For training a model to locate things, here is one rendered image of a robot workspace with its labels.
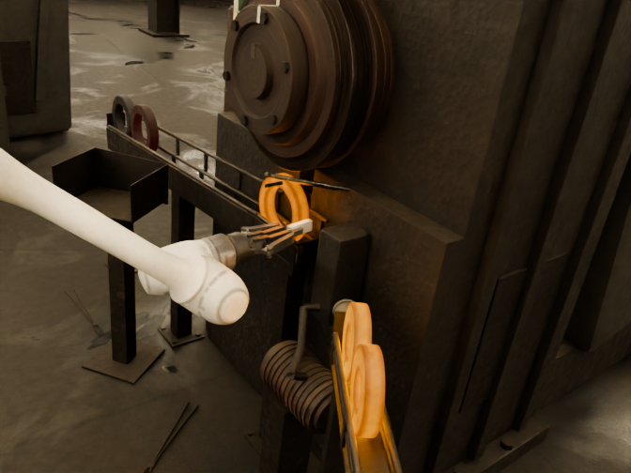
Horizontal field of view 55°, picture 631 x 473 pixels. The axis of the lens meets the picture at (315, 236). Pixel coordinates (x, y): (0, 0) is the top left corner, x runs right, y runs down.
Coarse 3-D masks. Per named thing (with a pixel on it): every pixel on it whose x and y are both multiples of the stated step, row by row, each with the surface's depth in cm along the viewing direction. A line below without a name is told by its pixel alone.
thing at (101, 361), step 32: (64, 160) 179; (96, 160) 193; (128, 160) 190; (96, 192) 192; (128, 192) 193; (160, 192) 185; (128, 224) 187; (128, 288) 196; (128, 320) 201; (128, 352) 206; (160, 352) 216
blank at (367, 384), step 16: (368, 352) 100; (352, 368) 109; (368, 368) 97; (384, 368) 98; (352, 384) 108; (368, 384) 96; (384, 384) 96; (352, 400) 106; (368, 400) 95; (384, 400) 96; (352, 416) 105; (368, 416) 96; (368, 432) 98
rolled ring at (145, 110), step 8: (144, 104) 219; (136, 112) 220; (144, 112) 215; (152, 112) 216; (136, 120) 225; (152, 120) 215; (136, 128) 226; (152, 128) 214; (136, 136) 226; (152, 136) 215; (144, 144) 226; (152, 144) 217
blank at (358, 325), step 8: (352, 304) 116; (360, 304) 116; (352, 312) 115; (360, 312) 113; (368, 312) 114; (352, 320) 114; (360, 320) 112; (368, 320) 112; (344, 328) 124; (352, 328) 113; (360, 328) 111; (368, 328) 111; (344, 336) 123; (352, 336) 112; (360, 336) 110; (368, 336) 110; (344, 344) 122; (352, 344) 111; (344, 352) 121; (352, 352) 111; (344, 360) 120; (352, 360) 110; (344, 368) 119
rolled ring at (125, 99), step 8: (120, 96) 230; (128, 96) 232; (120, 104) 235; (128, 104) 228; (112, 112) 240; (120, 112) 239; (128, 112) 227; (120, 120) 240; (128, 120) 228; (120, 128) 240; (128, 128) 230
